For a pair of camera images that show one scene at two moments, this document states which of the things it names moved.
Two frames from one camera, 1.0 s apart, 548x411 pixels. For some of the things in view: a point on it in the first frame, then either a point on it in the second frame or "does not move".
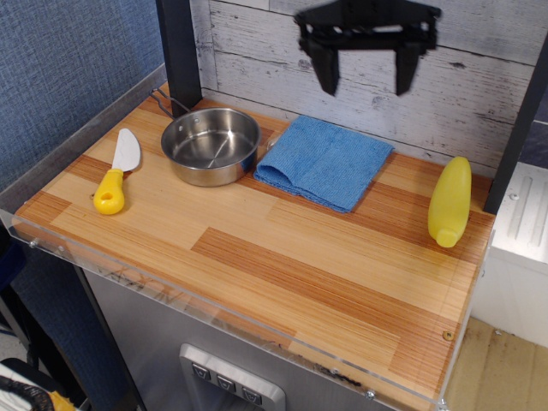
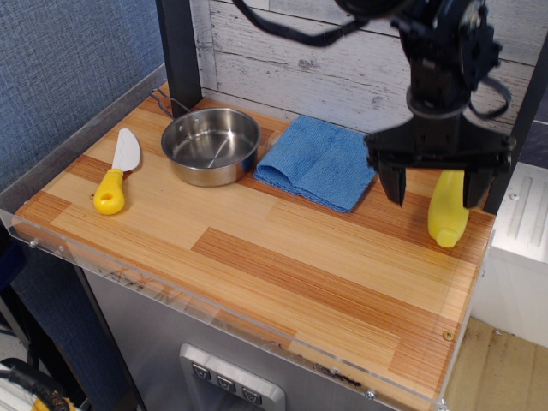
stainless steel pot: x=208 y=146 does not move
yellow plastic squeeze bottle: x=450 y=200 does not move
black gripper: x=367 y=25 → x=447 y=142
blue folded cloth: x=321 y=162 does not move
